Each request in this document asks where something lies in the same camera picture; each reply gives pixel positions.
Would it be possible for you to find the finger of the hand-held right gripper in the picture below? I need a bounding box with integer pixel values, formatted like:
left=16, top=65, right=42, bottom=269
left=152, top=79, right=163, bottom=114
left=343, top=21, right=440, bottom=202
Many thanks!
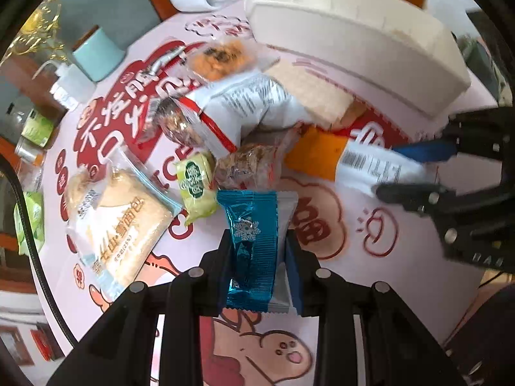
left=374, top=183, right=515, bottom=247
left=392, top=106, right=515, bottom=164

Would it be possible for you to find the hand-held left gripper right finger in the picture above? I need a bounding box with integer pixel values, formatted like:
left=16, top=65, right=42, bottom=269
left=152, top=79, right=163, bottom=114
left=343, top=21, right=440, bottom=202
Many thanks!
left=284, top=235, right=453, bottom=386

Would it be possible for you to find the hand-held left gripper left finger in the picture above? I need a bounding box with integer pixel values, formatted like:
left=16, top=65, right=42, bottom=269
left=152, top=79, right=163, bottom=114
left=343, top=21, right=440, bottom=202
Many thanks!
left=46, top=229, right=234, bottom=386

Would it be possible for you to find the blue foil snack packet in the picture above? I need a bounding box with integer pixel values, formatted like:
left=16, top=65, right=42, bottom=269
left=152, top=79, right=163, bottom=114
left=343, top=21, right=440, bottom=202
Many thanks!
left=217, top=190, right=279, bottom=313

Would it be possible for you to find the orange packet with white end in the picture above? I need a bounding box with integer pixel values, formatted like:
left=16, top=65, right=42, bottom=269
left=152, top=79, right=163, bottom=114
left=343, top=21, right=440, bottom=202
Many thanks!
left=284, top=124, right=429, bottom=198

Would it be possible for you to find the red clear dark snack packet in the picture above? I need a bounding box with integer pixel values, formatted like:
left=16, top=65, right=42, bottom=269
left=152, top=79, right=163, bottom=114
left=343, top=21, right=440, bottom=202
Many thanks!
left=139, top=92, right=206, bottom=149

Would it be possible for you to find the white plastic storage box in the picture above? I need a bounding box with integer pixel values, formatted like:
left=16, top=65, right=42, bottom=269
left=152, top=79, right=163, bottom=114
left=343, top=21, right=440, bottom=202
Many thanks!
left=245, top=0, right=472, bottom=118

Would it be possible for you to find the pink printed table cover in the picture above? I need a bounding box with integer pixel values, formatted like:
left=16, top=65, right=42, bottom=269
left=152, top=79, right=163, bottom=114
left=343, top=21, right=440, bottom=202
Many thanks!
left=30, top=8, right=500, bottom=386

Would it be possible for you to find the small green snack packet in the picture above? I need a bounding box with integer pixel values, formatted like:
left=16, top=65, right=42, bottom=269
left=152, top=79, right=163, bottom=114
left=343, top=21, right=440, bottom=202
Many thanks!
left=175, top=151, right=220, bottom=224

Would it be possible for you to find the clear nut brittle packet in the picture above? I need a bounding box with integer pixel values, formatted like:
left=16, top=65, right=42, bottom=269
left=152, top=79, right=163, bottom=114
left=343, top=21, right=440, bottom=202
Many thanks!
left=215, top=123, right=300, bottom=191

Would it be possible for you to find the clear bread packet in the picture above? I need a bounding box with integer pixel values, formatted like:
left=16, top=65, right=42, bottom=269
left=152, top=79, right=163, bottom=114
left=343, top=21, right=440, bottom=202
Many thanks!
left=66, top=155, right=183, bottom=302

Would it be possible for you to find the beige wafer packet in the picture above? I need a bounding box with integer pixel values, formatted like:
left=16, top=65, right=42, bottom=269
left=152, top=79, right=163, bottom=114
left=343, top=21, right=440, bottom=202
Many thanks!
left=263, top=58, right=355, bottom=129

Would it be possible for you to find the white red snack bag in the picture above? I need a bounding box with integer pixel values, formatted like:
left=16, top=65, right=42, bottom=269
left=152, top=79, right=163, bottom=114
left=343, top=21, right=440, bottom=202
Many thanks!
left=177, top=73, right=307, bottom=158

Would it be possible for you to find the clear orange floss cake packet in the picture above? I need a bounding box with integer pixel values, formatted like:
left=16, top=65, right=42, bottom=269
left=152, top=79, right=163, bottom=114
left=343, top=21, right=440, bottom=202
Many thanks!
left=187, top=38, right=266, bottom=85

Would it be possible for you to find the light green packet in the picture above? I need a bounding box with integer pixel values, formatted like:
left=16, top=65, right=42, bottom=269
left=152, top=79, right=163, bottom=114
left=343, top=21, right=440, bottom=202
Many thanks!
left=14, top=191, right=45, bottom=256

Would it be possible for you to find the small metal can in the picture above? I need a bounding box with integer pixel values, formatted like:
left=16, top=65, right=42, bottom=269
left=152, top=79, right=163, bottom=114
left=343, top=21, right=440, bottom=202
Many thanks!
left=15, top=137, right=45, bottom=165

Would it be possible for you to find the clear bottle with green label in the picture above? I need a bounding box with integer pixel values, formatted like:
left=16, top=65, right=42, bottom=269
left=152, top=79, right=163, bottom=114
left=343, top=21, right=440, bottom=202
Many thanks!
left=6, top=105, right=55, bottom=147

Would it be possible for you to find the white squeeze bottle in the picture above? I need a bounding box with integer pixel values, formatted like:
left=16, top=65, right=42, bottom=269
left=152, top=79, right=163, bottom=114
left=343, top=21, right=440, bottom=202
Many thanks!
left=32, top=60, right=97, bottom=111

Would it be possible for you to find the teal canister with wooden lid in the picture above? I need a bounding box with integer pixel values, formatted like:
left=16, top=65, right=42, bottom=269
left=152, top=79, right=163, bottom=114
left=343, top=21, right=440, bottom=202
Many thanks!
left=72, top=25, right=127, bottom=83

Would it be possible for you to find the black cable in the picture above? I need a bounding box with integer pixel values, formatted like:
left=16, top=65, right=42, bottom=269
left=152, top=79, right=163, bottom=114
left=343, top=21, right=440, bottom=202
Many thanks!
left=0, top=157, right=79, bottom=346

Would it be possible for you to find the gold wire ornament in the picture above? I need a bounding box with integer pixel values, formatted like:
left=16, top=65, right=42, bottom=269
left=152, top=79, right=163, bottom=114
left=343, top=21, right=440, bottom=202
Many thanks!
left=8, top=0, right=69, bottom=55

